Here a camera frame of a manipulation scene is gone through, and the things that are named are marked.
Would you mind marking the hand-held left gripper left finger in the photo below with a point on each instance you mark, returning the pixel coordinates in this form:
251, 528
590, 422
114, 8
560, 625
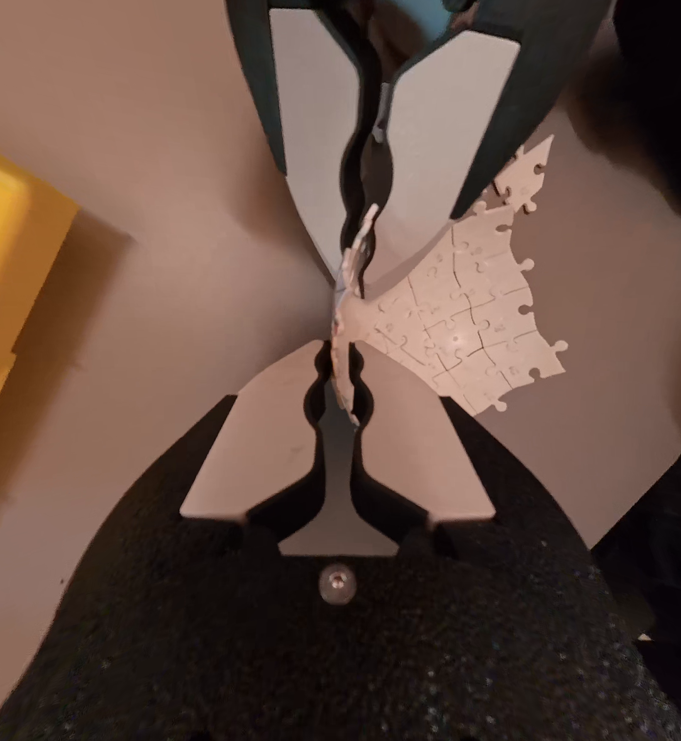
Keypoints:
259, 451

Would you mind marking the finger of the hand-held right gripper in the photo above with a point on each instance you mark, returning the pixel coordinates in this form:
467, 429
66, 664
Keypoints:
311, 116
445, 127

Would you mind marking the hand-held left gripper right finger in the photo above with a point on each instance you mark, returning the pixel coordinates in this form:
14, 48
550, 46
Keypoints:
421, 457

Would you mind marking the partly built white puzzle ball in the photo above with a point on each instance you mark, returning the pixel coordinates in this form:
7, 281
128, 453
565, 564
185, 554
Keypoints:
479, 324

